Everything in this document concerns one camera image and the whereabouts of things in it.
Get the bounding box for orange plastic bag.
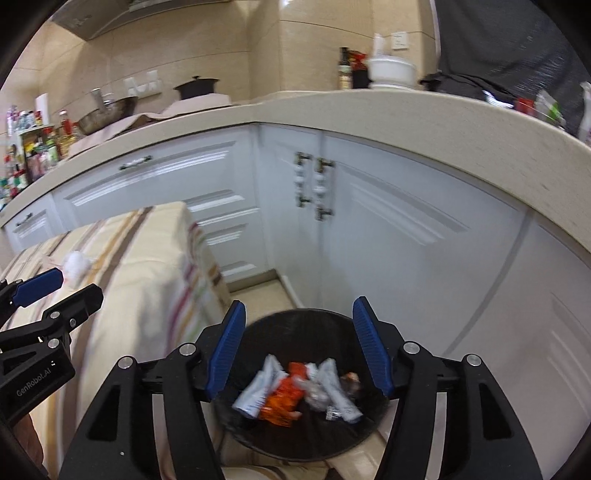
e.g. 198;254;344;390
259;362;304;427

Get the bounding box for drawer handle centre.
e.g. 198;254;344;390
118;155;152;171

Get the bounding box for wall power outlet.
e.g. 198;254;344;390
391;31;410;51

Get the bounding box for black cast iron pot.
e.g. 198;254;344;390
174;76;218;100

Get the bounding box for pink stove cover cloth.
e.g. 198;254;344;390
66;93;231;159

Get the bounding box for steel wok pan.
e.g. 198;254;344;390
77;88;138;136

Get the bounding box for white stacked bowls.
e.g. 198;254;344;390
367;56;417;89

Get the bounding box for black trash bin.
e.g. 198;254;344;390
214;309;388;462

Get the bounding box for grey white pouch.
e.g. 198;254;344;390
232;355;288;419
315;358;363;424

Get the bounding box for red snack packet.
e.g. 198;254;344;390
349;50;370;89

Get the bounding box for white wall hook rack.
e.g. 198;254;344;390
123;70;162;99

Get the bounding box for cabinet door handle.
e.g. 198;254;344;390
294;152;311;208
312;157;335;222

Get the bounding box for small orange wrapper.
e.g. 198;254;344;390
339;372;362;401

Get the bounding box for white spice rack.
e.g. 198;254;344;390
4;125;61;198

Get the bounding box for white tissue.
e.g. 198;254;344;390
61;250;92;288

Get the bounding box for striped tablecloth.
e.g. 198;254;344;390
1;202;231;478

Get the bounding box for person's left hand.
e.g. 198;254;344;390
13;415;44;468

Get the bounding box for drawer handle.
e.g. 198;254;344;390
118;155;152;171
15;212;33;228

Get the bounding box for drawer handle left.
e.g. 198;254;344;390
15;212;33;228

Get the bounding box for white spray bottle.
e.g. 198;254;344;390
578;81;591;146

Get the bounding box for cooking oil bottle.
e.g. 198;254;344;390
59;109;77;158

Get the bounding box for cabinet door handle right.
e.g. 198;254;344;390
312;157;335;222

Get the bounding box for dark sauce bottle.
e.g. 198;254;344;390
339;47;353;90

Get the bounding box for paper towel roll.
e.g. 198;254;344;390
35;93;50;125

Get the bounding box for dark clothed person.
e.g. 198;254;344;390
420;1;590;136

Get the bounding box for cabinet door handle left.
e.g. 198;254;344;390
294;152;311;208

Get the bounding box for clear plastic bag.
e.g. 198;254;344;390
290;362;331;412

